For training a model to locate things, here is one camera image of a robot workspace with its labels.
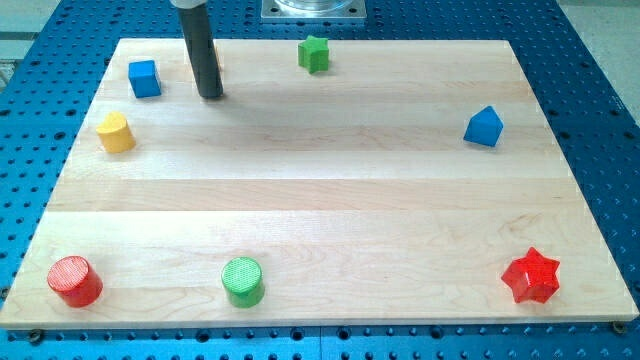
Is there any wooden board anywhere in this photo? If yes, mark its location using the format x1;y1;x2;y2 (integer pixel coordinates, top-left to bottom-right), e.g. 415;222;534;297
1;39;638;329

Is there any green cylinder block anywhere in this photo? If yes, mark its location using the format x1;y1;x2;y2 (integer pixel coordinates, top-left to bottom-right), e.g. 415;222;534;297
221;257;265;308

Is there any green star block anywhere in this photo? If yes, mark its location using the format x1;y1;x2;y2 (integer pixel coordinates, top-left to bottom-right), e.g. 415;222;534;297
297;35;329;74

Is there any blue pentagon block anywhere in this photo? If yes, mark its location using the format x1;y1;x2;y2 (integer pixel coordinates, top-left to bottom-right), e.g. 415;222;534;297
463;106;504;147

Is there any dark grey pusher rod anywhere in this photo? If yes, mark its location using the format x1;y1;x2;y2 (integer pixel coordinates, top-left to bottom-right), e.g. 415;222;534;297
178;2;223;99

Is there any blue cube block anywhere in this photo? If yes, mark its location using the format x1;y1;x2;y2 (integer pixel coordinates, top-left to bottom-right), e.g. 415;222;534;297
128;60;161;98

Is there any yellow heart block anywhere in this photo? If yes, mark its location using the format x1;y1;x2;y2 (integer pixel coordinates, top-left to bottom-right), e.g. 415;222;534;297
96;111;136;153

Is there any red star block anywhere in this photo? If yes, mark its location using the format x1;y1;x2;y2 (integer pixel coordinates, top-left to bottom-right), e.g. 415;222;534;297
501;247;560;304

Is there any red cylinder block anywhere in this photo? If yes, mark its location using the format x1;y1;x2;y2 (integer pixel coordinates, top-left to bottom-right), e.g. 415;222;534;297
47;255;103;308

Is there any blue perforated table plate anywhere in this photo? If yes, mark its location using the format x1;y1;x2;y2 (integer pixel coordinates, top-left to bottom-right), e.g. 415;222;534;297
1;1;639;359

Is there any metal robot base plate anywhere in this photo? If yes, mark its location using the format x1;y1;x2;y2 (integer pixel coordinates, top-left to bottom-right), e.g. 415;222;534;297
261;0;367;22

